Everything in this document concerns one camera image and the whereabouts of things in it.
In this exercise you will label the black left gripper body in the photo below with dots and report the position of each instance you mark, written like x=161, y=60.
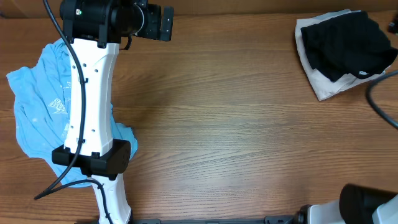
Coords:
x=166, y=23

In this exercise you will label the black t-shirt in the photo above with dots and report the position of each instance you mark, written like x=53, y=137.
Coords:
x=348, y=44

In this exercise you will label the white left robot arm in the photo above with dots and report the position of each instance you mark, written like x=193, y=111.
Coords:
x=92, y=31

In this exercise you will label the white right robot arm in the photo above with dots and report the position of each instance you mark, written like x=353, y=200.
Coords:
x=357, y=204

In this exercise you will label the light blue t-shirt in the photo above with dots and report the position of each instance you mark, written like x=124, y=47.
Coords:
x=42, y=103

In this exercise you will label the folded beige garment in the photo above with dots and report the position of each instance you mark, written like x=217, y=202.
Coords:
x=323, y=87

